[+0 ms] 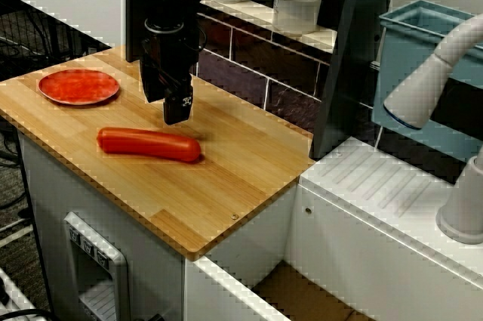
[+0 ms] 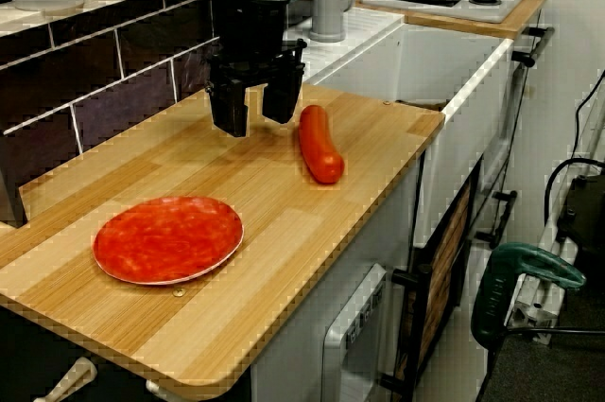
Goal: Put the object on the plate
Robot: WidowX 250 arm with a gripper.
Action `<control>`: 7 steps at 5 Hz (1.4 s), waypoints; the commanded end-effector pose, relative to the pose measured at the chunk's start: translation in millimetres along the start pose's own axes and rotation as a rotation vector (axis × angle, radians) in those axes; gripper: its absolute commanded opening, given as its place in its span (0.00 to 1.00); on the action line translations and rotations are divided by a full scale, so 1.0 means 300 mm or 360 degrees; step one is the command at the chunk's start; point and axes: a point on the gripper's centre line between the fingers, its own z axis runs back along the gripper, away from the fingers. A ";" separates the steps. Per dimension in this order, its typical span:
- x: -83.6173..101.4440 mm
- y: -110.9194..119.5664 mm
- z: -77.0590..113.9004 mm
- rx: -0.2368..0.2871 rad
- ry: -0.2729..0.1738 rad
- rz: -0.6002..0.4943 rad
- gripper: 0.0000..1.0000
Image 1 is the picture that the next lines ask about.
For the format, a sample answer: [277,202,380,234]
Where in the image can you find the large white lidded jar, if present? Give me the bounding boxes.
[272,0,328,35]

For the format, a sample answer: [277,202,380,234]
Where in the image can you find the grey toy dishwasher panel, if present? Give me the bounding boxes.
[63,211,130,321]

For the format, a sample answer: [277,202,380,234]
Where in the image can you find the grey toy faucet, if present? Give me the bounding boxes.
[382,14,483,245]

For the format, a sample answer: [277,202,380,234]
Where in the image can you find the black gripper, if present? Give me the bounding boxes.
[139,27,201,126]

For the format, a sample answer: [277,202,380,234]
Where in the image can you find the teal plastic bin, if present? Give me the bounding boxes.
[371,0,483,166]

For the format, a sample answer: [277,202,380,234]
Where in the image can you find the dark grey upright panel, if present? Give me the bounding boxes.
[312,0,401,161]

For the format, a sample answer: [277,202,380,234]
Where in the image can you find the black wire mesh fence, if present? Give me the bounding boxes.
[0,0,112,82]

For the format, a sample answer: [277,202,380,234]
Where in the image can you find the beige backsplash shelf ledge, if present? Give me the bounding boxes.
[190,0,338,54]

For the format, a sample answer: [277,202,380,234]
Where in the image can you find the red toy sausage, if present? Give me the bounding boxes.
[97,126,202,164]

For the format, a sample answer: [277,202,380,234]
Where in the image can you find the red round plate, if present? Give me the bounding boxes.
[38,69,121,106]

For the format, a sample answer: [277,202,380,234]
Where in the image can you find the black floor cable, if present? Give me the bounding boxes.
[0,124,26,209]

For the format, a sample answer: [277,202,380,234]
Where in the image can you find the black upright post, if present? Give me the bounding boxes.
[125,0,146,64]

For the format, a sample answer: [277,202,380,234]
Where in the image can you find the white floor cable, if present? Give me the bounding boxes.
[0,218,34,248]

